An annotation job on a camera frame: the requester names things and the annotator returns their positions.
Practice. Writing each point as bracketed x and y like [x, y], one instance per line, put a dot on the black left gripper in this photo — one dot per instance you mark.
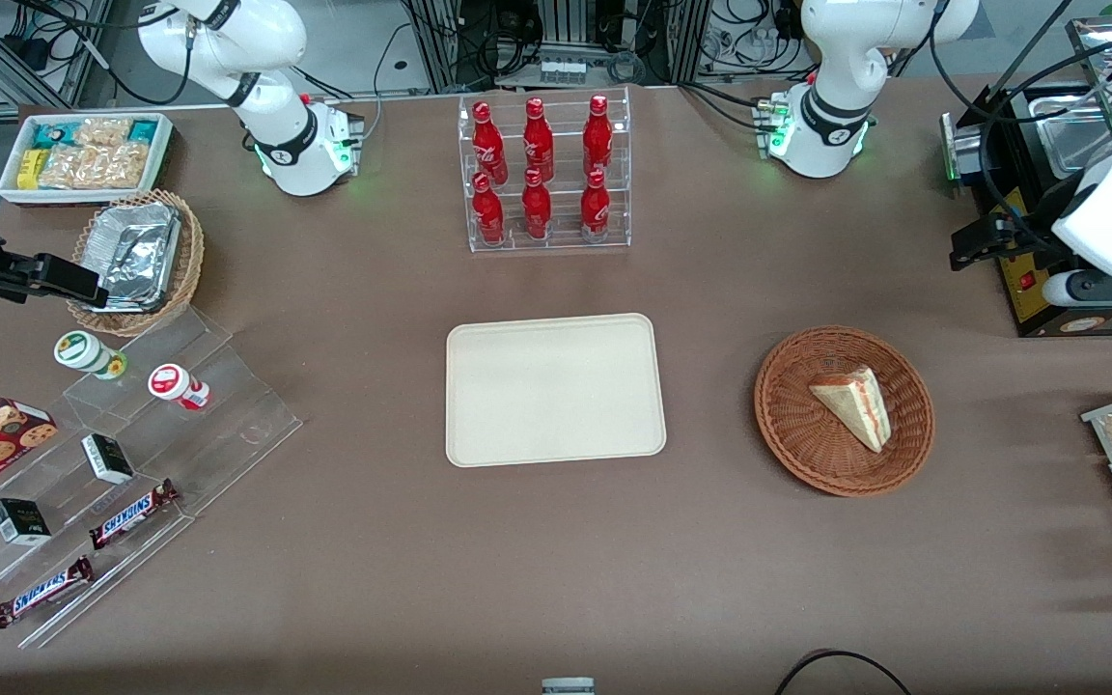
[1027, 228]

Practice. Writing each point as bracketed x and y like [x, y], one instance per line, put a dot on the triangle sandwich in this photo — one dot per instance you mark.
[855, 405]

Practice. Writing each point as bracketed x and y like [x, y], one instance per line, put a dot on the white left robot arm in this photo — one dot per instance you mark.
[836, 58]

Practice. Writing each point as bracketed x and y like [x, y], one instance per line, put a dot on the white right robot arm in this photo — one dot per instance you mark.
[266, 97]

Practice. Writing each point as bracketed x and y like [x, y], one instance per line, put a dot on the aluminium foil tray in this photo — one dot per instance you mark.
[136, 251]

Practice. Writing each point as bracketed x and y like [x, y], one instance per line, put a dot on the light wicker basket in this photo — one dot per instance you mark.
[191, 261]

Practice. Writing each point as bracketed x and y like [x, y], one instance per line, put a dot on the round brown wicker basket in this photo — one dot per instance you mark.
[797, 434]

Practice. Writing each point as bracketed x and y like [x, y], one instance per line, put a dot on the beige plastic tray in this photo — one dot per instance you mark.
[556, 391]

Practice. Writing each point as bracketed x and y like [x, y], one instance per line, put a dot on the black hot dog warmer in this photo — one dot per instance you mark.
[1024, 299]

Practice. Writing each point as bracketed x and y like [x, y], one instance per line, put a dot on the green lid yogurt bottle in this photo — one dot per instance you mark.
[83, 350]

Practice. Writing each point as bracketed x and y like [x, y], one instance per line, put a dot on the white plastic snack bin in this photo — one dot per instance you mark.
[11, 188]

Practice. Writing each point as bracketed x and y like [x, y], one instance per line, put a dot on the clear cracker bag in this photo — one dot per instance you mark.
[69, 168]
[122, 164]
[102, 131]

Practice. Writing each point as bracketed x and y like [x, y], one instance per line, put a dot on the yellow snack pack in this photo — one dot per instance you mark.
[31, 169]

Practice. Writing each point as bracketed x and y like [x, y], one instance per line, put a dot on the teal snack pack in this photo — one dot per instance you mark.
[143, 130]
[52, 133]

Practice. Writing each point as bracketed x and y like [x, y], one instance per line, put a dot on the red lid yogurt bottle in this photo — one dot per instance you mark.
[172, 382]

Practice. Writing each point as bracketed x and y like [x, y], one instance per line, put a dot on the steel warmer pan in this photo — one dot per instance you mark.
[1077, 140]

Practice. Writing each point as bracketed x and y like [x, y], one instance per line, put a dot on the small black box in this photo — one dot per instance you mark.
[20, 521]
[108, 459]

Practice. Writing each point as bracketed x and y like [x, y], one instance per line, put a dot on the clear acrylic stepped display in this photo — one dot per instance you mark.
[228, 425]

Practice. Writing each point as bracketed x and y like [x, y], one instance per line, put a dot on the Snickers chocolate bar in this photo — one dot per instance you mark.
[131, 514]
[42, 593]

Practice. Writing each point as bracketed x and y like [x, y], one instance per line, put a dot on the clear acrylic bottle rack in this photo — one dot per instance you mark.
[614, 227]

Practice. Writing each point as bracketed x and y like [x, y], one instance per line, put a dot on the red cola bottle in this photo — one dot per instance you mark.
[536, 208]
[487, 212]
[538, 140]
[595, 205]
[487, 140]
[597, 135]

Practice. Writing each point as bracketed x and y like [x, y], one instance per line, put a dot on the white power strip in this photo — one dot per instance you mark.
[562, 70]

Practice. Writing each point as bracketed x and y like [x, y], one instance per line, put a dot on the aluminium equipment rack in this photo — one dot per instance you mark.
[566, 24]

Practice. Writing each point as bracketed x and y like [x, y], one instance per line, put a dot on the small grey device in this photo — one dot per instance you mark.
[568, 686]

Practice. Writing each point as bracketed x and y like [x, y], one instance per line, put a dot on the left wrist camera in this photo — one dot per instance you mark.
[1068, 288]

